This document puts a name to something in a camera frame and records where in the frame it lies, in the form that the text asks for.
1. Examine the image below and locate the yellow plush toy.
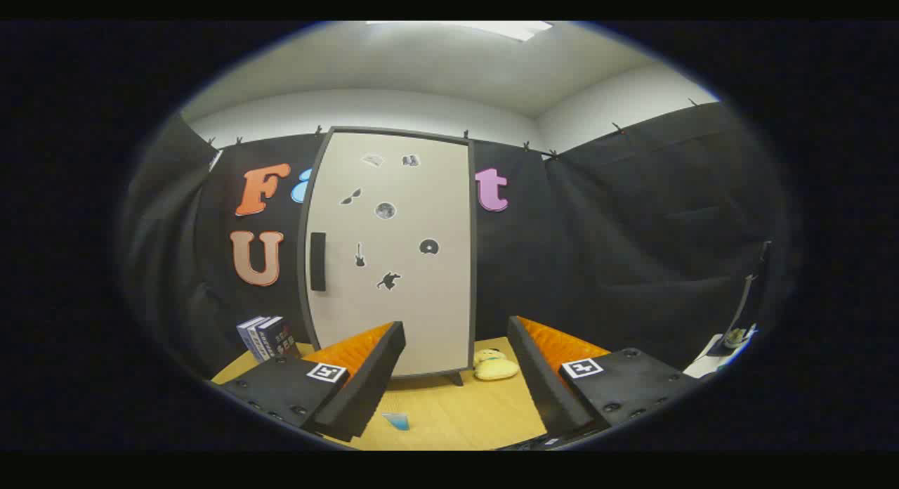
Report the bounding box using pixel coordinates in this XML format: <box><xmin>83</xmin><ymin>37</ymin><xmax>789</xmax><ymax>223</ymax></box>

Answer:
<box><xmin>473</xmin><ymin>348</ymin><xmax>520</xmax><ymax>382</ymax></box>

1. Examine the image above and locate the ceiling light panel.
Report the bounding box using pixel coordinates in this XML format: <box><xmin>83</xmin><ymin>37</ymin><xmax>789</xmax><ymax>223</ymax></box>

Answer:
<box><xmin>365</xmin><ymin>21</ymin><xmax>554</xmax><ymax>42</ymax></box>

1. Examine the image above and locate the white side table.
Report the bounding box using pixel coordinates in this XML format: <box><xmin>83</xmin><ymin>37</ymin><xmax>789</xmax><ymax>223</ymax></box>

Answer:
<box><xmin>685</xmin><ymin>331</ymin><xmax>756</xmax><ymax>379</ymax></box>

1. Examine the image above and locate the black backdrop cloth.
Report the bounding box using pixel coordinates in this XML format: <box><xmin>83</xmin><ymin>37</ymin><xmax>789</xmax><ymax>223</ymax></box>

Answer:
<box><xmin>119</xmin><ymin>99</ymin><xmax>801</xmax><ymax>384</ymax></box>

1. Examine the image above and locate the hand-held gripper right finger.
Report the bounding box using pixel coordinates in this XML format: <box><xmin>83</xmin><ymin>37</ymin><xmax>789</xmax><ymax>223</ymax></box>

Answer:
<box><xmin>507</xmin><ymin>316</ymin><xmax>703</xmax><ymax>448</ymax></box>

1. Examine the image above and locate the black door handle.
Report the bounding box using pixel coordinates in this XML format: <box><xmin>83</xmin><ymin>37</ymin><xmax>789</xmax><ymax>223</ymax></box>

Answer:
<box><xmin>310</xmin><ymin>232</ymin><xmax>327</xmax><ymax>292</ymax></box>

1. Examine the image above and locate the blue and white book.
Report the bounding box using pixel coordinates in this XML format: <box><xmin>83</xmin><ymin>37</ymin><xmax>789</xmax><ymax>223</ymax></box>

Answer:
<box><xmin>237</xmin><ymin>316</ymin><xmax>271</xmax><ymax>363</ymax></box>

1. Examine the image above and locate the grey cabinet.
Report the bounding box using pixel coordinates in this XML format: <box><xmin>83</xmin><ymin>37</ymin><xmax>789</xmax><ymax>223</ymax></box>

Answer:
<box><xmin>297</xmin><ymin>126</ymin><xmax>479</xmax><ymax>388</ymax></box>

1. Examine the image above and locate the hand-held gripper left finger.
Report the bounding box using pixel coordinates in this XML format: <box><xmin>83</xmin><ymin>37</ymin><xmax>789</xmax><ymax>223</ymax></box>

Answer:
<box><xmin>209</xmin><ymin>320</ymin><xmax>408</xmax><ymax>444</ymax></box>

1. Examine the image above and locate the dark blue book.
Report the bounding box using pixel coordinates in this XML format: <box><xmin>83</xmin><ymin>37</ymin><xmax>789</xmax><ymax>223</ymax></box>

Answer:
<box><xmin>256</xmin><ymin>316</ymin><xmax>301</xmax><ymax>362</ymax></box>

